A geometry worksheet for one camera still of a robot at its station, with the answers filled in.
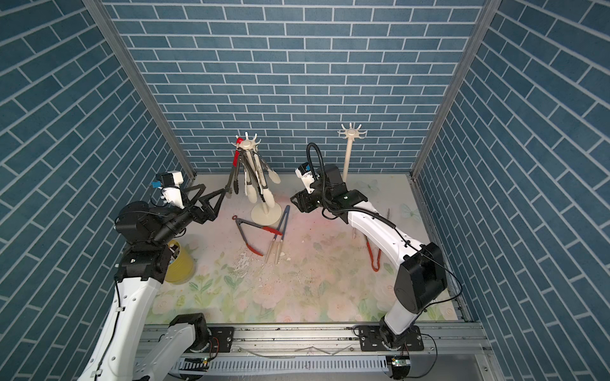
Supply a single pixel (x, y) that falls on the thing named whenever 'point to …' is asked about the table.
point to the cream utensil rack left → (264, 215)
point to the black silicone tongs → (255, 175)
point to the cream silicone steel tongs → (268, 194)
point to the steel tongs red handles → (380, 252)
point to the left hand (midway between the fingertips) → (221, 190)
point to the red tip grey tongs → (268, 229)
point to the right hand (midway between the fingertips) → (301, 195)
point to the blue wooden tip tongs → (286, 214)
